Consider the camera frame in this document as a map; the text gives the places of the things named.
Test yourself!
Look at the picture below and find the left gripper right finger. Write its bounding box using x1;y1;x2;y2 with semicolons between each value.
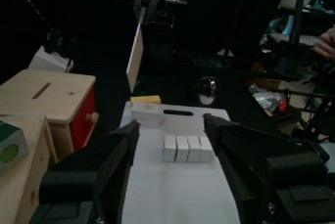
201;113;335;224

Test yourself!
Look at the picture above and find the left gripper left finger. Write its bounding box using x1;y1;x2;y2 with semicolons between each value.
30;119;141;224

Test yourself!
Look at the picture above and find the person's hand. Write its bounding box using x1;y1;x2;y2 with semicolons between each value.
312;26;335;60

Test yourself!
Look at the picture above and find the plain wooden shape-sorter box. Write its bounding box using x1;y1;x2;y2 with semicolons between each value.
0;113;59;224

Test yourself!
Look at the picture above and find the green and white toy block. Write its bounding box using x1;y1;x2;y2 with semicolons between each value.
0;119;30;177

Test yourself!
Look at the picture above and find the crumpled clear plastic bag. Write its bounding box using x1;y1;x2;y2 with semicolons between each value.
248;83;286;113

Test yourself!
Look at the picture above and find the white cutting board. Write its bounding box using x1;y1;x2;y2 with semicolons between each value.
119;101;243;224

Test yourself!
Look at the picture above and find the wooden box with red side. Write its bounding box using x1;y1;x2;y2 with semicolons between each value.
0;68;101;154

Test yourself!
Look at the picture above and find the yellow toy block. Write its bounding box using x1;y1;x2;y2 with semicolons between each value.
130;94;162;106

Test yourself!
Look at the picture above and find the shiny metal round object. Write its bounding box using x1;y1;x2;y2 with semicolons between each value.
195;75;220;107

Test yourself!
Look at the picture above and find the white background box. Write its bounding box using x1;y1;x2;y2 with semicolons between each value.
28;45;77;74

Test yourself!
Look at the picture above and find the black metal shelf rack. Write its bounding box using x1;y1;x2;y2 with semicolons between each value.
260;0;335;84

